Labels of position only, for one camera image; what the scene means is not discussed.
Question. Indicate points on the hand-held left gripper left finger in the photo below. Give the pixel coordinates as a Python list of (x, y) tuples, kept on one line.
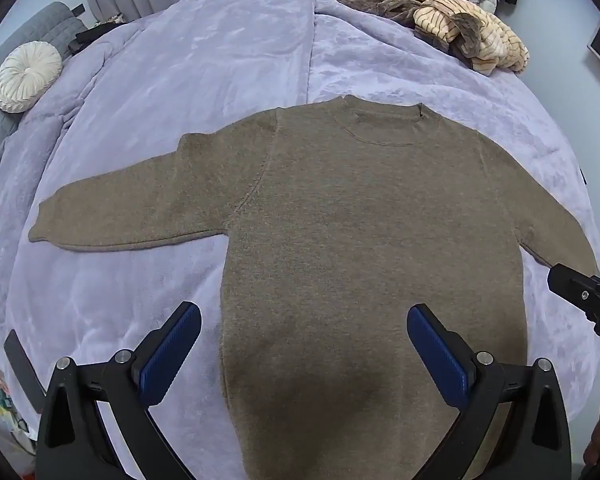
[(170, 355)]

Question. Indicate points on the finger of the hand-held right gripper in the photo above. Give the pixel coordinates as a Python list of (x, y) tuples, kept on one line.
[(587, 297)]

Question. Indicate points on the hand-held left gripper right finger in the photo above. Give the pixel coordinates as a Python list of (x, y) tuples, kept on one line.
[(437, 355)]

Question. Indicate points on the brown knit sweater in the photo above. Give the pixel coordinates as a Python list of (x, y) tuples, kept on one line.
[(350, 240)]

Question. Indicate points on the black flat strip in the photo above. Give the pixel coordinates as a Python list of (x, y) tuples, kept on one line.
[(22, 365)]

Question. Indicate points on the colourful small clutter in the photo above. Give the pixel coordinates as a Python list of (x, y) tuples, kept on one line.
[(0, 400)]

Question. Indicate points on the striped cream fleece garment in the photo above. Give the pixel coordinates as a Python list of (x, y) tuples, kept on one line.
[(480, 35)]

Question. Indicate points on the lavender plush blanket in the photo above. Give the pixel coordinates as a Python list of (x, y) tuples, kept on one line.
[(195, 70)]

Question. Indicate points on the round white pleated cushion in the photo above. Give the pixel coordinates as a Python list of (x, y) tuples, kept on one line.
[(27, 76)]

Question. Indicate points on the black cloth item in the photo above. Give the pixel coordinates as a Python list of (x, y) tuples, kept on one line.
[(97, 35)]

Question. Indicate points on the grey quilted sofa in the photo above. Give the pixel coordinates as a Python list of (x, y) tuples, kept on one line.
[(10, 40)]

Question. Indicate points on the brown fuzzy garment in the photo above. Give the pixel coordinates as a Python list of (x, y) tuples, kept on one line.
[(380, 5)]

